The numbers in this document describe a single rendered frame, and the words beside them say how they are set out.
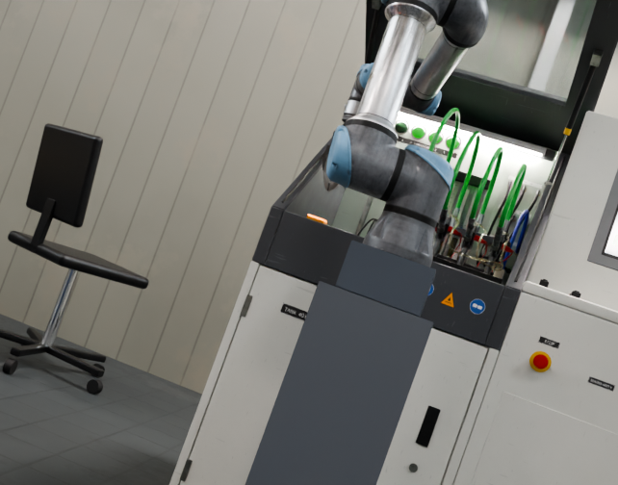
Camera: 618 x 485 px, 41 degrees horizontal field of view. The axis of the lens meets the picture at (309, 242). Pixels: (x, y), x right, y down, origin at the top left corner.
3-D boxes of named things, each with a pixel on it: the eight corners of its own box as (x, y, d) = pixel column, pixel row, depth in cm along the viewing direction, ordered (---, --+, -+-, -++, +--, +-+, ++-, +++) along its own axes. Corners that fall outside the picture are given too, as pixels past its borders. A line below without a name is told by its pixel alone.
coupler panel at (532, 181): (476, 254, 261) (508, 163, 262) (476, 256, 264) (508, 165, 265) (516, 268, 257) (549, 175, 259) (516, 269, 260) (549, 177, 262)
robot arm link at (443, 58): (514, -16, 180) (436, 93, 225) (468, -36, 179) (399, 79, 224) (503, 25, 176) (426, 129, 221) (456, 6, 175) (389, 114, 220)
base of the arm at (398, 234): (429, 267, 165) (446, 220, 165) (358, 242, 167) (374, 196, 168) (428, 271, 180) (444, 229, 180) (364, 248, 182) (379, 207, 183)
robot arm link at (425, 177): (444, 222, 169) (466, 161, 169) (383, 199, 167) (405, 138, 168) (430, 224, 181) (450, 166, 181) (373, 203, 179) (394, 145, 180)
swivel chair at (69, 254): (13, 341, 413) (89, 143, 417) (132, 390, 400) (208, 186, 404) (-70, 343, 347) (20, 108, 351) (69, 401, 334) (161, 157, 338)
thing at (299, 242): (264, 265, 224) (284, 210, 225) (269, 267, 228) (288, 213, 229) (484, 345, 207) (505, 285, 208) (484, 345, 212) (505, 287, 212)
